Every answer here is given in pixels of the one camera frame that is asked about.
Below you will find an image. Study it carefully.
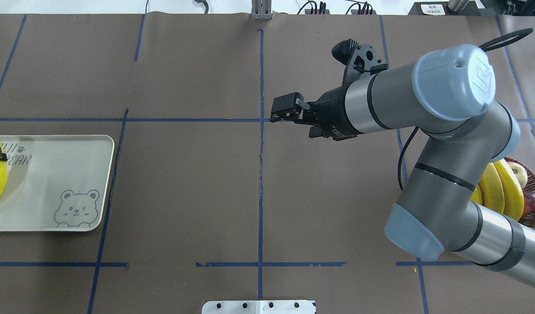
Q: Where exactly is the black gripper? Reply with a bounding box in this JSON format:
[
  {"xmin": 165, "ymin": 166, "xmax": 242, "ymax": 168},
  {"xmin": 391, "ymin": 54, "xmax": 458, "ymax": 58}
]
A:
[{"xmin": 269, "ymin": 87, "xmax": 359, "ymax": 141}]

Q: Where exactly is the dark yellow banana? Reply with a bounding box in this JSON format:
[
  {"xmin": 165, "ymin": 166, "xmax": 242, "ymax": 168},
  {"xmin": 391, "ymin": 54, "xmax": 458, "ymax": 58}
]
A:
[{"xmin": 479, "ymin": 163, "xmax": 505, "ymax": 213}]

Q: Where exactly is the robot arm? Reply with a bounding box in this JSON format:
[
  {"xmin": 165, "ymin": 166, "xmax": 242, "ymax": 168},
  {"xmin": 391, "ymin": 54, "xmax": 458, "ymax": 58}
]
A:
[{"xmin": 269, "ymin": 39, "xmax": 535, "ymax": 288}]

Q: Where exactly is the white rectangular bear plate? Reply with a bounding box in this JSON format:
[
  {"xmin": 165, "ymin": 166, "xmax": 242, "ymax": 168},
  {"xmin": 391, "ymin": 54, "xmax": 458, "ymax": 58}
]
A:
[{"xmin": 0, "ymin": 135, "xmax": 115, "ymax": 232}]

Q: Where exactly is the yellow banana in basket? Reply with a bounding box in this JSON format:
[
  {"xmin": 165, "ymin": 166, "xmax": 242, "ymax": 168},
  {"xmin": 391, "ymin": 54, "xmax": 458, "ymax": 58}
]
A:
[{"xmin": 493, "ymin": 159, "xmax": 525, "ymax": 221}]

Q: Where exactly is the woven wicker fruit basket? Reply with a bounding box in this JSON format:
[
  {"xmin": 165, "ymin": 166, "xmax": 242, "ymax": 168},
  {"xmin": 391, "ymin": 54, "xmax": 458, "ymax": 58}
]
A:
[{"xmin": 504, "ymin": 157, "xmax": 535, "ymax": 230}]

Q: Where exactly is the pale green apple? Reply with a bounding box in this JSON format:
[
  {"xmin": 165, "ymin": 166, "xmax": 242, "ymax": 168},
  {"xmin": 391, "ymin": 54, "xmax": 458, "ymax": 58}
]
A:
[{"xmin": 508, "ymin": 161, "xmax": 528, "ymax": 188}]

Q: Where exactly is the dark red fruit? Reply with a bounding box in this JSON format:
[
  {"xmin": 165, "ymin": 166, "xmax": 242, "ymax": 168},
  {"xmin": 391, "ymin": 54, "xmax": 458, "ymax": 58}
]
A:
[{"xmin": 521, "ymin": 191, "xmax": 535, "ymax": 217}]

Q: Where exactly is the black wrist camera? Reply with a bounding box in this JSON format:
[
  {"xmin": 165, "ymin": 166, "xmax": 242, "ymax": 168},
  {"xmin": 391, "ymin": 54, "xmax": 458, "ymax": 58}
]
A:
[{"xmin": 331, "ymin": 38, "xmax": 389, "ymax": 75}]

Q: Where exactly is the aluminium frame post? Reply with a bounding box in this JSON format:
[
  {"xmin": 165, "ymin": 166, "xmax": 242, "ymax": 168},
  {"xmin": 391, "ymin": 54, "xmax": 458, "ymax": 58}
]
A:
[{"xmin": 251, "ymin": 0, "xmax": 273, "ymax": 20}]

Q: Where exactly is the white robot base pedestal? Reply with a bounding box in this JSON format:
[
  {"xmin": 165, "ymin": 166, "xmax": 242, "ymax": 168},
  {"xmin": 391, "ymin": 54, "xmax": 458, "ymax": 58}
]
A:
[{"xmin": 201, "ymin": 300, "xmax": 317, "ymax": 314}]

